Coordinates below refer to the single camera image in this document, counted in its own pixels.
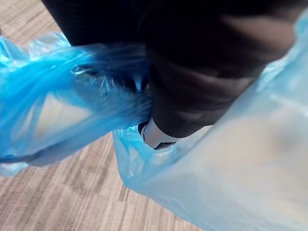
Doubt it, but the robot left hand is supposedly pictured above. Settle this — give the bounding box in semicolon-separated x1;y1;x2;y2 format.
41;0;308;150

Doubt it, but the blue plastic bin bag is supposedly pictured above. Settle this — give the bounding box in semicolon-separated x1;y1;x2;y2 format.
0;9;308;231

